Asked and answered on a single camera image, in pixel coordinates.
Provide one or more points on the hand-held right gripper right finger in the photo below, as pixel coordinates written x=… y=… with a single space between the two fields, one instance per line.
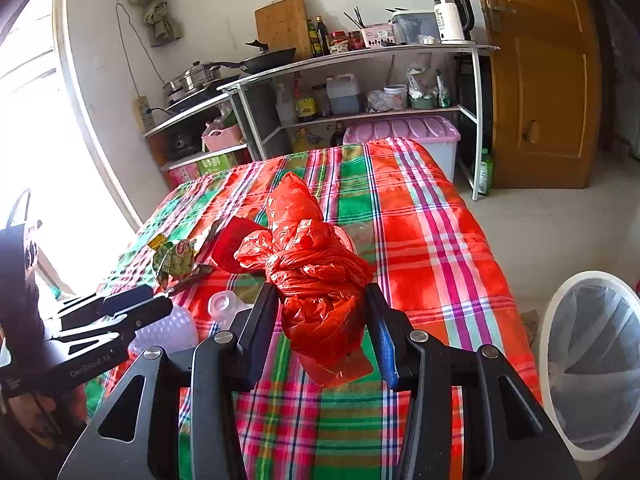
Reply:
x=382 y=340

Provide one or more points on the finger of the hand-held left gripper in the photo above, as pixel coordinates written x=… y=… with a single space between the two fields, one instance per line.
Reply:
x=147 y=312
x=127 y=297

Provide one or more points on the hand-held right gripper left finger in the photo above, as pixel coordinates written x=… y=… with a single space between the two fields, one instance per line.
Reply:
x=257 y=330

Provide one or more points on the translucent plastic cup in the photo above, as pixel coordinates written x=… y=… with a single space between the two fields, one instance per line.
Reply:
x=170 y=332

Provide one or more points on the pale green food packet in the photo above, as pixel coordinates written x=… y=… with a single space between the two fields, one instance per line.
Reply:
x=175 y=262

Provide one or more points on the yellow wrapper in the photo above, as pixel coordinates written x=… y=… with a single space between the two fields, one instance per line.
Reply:
x=157 y=241

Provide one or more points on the red plastic bag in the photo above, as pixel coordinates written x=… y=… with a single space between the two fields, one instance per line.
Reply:
x=310 y=280

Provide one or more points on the red foil wrapper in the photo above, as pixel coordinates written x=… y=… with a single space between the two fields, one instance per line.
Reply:
x=232 y=247

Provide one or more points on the clear plastic bottle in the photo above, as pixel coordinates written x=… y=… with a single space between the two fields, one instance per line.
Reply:
x=227 y=307

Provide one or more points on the dark wrapper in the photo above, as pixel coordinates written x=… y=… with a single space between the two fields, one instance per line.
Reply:
x=192 y=280

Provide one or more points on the brown wrapper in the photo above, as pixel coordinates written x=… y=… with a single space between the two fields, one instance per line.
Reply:
x=207 y=237

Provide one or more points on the plaid blanket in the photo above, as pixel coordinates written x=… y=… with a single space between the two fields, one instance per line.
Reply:
x=425 y=240

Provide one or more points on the pink carton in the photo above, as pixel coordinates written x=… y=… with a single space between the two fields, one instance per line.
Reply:
x=182 y=176

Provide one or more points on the window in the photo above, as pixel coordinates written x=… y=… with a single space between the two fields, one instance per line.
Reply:
x=50 y=160

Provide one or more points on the green carton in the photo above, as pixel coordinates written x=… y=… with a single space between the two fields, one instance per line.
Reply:
x=215 y=164

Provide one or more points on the dark round appliance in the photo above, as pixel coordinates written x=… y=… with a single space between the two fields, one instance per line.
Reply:
x=182 y=144

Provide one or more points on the yellowed power strip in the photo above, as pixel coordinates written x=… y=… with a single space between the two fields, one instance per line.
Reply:
x=145 y=115

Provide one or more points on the pink plastic basket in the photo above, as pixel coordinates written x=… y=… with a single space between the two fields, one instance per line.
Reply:
x=222 y=139

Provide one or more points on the small metal shelf unit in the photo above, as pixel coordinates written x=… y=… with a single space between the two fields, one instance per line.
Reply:
x=185 y=112

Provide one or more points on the yellow cooking oil bottle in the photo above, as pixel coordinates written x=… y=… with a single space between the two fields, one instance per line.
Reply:
x=307 y=141

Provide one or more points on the green plastic bottle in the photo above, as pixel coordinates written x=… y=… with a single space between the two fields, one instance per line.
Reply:
x=485 y=172

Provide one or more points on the black induction cooker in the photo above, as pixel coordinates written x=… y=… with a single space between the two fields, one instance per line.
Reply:
x=195 y=100

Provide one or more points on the dark glass bottle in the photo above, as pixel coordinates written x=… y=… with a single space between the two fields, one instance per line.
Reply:
x=338 y=135

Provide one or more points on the pink lidded storage box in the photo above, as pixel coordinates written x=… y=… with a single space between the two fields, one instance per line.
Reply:
x=400 y=130

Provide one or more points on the clear bin liner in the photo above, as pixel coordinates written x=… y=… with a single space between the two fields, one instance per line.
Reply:
x=600 y=340

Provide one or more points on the clear tall bottle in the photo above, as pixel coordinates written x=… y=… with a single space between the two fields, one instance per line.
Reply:
x=286 y=107

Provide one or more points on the yellow label sauce bottle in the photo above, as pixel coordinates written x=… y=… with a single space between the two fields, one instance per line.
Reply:
x=305 y=105

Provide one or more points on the steel steamer pot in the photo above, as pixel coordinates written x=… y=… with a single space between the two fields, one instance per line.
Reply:
x=197 y=77

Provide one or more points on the glass jar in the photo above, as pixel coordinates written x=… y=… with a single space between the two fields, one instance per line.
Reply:
x=321 y=102

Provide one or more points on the crumpled plastic bag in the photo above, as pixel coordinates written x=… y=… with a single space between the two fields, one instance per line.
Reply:
x=377 y=102

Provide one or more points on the green bowl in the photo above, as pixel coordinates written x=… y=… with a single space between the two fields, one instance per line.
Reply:
x=424 y=103

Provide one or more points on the white plastic tub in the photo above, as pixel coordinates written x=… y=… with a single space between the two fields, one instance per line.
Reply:
x=395 y=97

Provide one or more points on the white jug with dark liquid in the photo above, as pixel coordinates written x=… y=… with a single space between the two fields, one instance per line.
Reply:
x=342 y=95

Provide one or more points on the green pouch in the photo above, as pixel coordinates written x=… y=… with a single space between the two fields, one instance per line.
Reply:
x=444 y=91

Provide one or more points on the clear bag of food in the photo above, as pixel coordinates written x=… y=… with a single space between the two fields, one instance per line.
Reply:
x=420 y=82

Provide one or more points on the black frying pan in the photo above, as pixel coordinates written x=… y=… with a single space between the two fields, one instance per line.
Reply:
x=270 y=60

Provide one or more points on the hanging grey cloth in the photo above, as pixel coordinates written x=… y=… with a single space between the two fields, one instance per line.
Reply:
x=160 y=20

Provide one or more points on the large metal shelf unit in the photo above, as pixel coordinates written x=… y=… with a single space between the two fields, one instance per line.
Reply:
x=380 y=55

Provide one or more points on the wooden door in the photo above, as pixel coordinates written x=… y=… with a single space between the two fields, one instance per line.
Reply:
x=540 y=100

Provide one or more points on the dark oil bottle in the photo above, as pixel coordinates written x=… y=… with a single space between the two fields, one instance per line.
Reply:
x=312 y=40
x=323 y=37

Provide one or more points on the red sauce jar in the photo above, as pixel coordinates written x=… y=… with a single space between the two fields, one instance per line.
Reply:
x=338 y=37
x=355 y=40

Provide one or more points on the pink utensil holder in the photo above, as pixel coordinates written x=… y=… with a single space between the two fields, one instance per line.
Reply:
x=377 y=36

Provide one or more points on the wooden cutting board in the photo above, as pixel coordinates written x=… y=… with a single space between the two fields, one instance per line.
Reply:
x=282 y=25

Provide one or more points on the clear plastic container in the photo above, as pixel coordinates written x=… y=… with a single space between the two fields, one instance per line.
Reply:
x=415 y=27

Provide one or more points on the chopsticks bundle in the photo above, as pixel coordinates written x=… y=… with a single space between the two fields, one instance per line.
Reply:
x=356 y=19

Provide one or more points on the white electric kettle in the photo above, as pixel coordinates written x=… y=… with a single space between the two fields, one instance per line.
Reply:
x=450 y=17

